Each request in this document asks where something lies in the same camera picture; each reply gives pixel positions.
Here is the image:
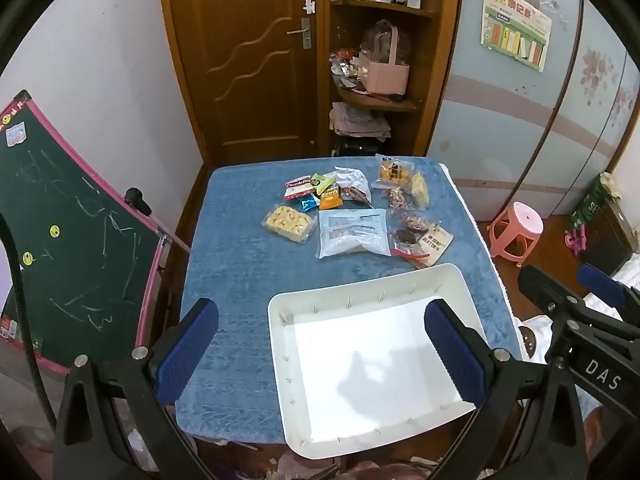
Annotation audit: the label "folded pink clothes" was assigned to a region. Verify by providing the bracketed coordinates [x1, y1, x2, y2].
[329, 101, 392, 142]

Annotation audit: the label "clear packet of yellow crackers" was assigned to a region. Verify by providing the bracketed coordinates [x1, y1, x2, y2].
[262, 203, 316, 245]

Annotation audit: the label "red white cookie packet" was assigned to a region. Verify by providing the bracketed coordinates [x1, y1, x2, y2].
[284, 175, 316, 202]

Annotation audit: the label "pink basket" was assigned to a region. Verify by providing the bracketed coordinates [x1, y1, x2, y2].
[357, 20, 413, 96]

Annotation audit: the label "checkered bedding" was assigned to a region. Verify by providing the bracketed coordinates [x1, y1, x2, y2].
[582, 262, 640, 321]

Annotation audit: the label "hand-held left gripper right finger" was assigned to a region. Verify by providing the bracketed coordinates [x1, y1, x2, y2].
[424, 298, 586, 480]

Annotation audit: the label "pile of shiny wrappers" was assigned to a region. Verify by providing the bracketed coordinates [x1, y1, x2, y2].
[329, 49, 368, 90]

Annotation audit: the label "wooden door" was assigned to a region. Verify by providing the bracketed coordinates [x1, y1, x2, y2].
[157, 0, 331, 166]

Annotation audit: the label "small orange snack packet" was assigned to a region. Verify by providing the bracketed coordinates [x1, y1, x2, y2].
[319, 186, 346, 211]

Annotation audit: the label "clear packet of orange crackers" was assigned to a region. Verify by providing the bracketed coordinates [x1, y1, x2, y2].
[375, 154, 417, 191]

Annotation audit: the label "metal door handle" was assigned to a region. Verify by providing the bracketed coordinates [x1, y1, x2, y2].
[286, 16, 313, 50]

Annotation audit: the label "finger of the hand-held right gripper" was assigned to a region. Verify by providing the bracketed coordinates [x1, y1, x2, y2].
[517, 265, 640, 341]
[576, 263, 640, 311]

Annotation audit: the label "flowered wardrobe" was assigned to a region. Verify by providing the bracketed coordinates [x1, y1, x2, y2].
[425, 0, 640, 221]

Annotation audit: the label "wooden shelf unit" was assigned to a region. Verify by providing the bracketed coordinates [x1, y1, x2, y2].
[322, 0, 463, 158]

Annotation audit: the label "green chalkboard with pink frame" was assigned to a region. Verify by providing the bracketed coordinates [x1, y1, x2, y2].
[0, 90, 193, 376]

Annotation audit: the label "pink toy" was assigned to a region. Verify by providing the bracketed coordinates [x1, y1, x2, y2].
[564, 227, 588, 256]

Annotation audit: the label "dark wooden cabinet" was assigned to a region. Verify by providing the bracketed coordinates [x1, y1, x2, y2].
[582, 200, 640, 276]

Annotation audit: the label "pink plastic stool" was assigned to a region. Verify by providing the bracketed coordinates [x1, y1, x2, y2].
[487, 201, 544, 267]

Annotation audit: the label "blue plush table cover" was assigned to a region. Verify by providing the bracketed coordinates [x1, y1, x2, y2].
[175, 156, 523, 445]

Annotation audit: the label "brown kraft paper packet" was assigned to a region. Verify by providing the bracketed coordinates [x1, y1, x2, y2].
[417, 225, 453, 266]

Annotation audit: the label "clear packet of nuts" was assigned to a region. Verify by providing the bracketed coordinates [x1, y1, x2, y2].
[385, 187, 416, 211]

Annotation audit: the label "large white pouch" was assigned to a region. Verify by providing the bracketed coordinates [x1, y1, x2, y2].
[315, 208, 392, 260]

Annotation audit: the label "white plastic tray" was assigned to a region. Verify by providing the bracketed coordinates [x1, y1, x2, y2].
[268, 262, 488, 461]

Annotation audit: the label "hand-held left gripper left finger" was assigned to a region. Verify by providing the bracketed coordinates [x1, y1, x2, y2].
[52, 298, 219, 480]

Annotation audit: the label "wall poster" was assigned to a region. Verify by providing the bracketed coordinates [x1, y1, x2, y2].
[480, 0, 553, 73]

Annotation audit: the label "green bag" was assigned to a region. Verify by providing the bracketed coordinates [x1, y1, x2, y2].
[570, 172, 616, 231]

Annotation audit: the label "dark bag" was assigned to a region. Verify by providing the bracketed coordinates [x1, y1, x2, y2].
[332, 135, 396, 157]

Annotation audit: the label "black cable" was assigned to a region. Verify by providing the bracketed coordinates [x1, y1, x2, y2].
[0, 212, 58, 431]

